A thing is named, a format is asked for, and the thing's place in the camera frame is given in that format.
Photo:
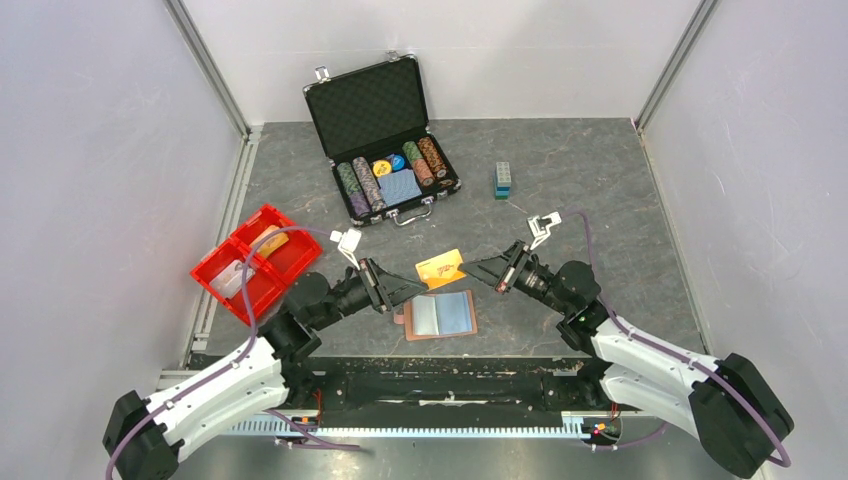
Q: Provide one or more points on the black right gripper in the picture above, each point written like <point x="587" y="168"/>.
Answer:
<point x="499" y="272"/>

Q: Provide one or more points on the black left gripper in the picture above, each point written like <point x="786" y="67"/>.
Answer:
<point x="379" y="291"/>

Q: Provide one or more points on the gold credit card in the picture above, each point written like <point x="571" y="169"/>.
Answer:
<point x="441" y="270"/>
<point x="268" y="241"/>

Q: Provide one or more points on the orange leather card holder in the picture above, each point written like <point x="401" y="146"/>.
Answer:
<point x="436" y="316"/>

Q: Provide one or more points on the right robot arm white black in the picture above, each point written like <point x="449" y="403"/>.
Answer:
<point x="725" y="404"/>

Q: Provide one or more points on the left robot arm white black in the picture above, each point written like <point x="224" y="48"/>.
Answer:
<point x="147" y="438"/>

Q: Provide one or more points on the blue playing card deck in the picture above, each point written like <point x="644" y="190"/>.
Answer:
<point x="398" y="187"/>

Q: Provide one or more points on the white card in bin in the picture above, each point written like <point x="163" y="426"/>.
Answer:
<point x="228" y="282"/>

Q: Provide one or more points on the grey blue toy brick stack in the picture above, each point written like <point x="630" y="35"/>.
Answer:
<point x="502" y="180"/>

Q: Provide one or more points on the pink grey chip stack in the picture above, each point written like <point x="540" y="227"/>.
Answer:
<point x="369" y="184"/>

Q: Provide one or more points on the red bin far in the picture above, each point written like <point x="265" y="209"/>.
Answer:
<point x="288" y="260"/>

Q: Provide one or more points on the red bin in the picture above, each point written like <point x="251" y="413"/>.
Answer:
<point x="260" y="293"/>
<point x="288" y="260"/>

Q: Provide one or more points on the green red chip stack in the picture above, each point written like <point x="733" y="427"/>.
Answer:
<point x="418" y="164"/>

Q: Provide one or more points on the yellow dealer chip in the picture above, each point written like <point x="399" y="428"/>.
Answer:
<point x="381" y="168"/>

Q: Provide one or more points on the green purple chip stack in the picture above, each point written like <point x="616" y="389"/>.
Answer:
<point x="353" y="189"/>

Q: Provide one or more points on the blue dealer chip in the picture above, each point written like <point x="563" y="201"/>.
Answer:
<point x="398" y="162"/>

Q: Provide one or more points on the brown orange chip stack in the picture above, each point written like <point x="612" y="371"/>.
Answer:
<point x="432" y="157"/>

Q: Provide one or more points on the black poker chip case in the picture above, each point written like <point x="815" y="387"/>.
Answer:
<point x="371" y="112"/>

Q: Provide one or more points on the red bin near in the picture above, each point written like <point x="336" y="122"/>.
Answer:
<point x="260" y="293"/>

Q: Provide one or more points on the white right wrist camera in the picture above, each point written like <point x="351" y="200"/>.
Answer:
<point x="541" y="228"/>

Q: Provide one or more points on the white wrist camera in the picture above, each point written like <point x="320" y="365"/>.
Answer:
<point x="347" y="243"/>
<point x="541" y="228"/>

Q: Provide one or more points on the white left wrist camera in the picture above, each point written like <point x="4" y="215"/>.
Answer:
<point x="347" y="243"/>

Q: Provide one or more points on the aluminium slotted cable duct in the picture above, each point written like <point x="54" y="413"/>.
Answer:
<point x="265" y="425"/>

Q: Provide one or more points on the right aluminium frame post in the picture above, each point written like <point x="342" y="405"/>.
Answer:
<point x="692" y="32"/>

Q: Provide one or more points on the aluminium frame post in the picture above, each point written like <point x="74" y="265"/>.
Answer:
<point x="692" y="32"/>
<point x="201" y="53"/>

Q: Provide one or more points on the left aluminium frame post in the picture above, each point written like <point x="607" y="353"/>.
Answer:
<point x="201" y="53"/>

